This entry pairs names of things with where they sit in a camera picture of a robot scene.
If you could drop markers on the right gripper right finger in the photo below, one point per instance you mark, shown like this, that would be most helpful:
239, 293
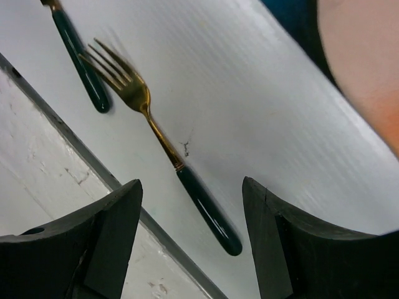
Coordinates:
297, 255

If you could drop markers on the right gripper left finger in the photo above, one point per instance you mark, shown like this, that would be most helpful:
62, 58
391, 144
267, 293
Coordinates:
84, 254

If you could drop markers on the gold knife green handle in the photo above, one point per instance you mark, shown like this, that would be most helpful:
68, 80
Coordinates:
93, 86

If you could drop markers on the gold fork green handle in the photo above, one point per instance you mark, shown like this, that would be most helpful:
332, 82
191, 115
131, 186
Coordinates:
130, 86

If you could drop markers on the blue cartoon placemat cloth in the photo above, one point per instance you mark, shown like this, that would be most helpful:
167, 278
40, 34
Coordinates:
355, 44

